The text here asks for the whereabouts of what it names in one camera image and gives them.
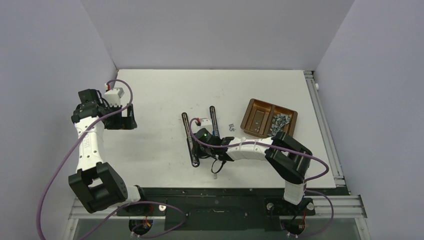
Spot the black stapler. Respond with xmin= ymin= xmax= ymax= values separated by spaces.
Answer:
xmin=181 ymin=112 xmax=200 ymax=168

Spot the blue stapler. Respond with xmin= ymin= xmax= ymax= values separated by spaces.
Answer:
xmin=209 ymin=105 xmax=220 ymax=137

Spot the grey staple strip cluster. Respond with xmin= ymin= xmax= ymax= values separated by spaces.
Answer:
xmin=229 ymin=123 xmax=236 ymax=132

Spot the brown wooden tray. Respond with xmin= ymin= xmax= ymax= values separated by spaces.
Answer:
xmin=240 ymin=98 xmax=298 ymax=138

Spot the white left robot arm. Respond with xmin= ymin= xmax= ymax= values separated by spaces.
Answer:
xmin=68 ymin=87 xmax=149 ymax=215

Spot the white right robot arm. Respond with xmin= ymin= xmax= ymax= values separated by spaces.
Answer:
xmin=193 ymin=128 xmax=311 ymax=214

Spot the pile of staple strips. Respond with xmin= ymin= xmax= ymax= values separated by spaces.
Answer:
xmin=267 ymin=113 xmax=292 ymax=137

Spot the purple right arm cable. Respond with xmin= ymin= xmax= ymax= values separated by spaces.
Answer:
xmin=188 ymin=117 xmax=335 ymax=239

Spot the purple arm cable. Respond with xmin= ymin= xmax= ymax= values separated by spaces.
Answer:
xmin=188 ymin=117 xmax=335 ymax=239
xmin=35 ymin=78 xmax=188 ymax=240

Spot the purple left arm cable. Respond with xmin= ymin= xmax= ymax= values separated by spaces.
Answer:
xmin=35 ymin=78 xmax=188 ymax=240

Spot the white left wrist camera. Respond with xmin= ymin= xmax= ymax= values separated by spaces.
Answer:
xmin=103 ymin=87 xmax=125 ymax=108

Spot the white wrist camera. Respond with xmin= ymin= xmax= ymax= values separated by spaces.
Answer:
xmin=198 ymin=118 xmax=213 ymax=128
xmin=103 ymin=87 xmax=125 ymax=108

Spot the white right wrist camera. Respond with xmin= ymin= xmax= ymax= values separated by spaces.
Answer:
xmin=198 ymin=118 xmax=213 ymax=128

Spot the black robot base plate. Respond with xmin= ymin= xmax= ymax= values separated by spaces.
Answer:
xmin=117 ymin=188 xmax=347 ymax=232

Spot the aluminium side rail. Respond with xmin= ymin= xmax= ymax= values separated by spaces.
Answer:
xmin=304 ymin=70 xmax=368 ymax=220

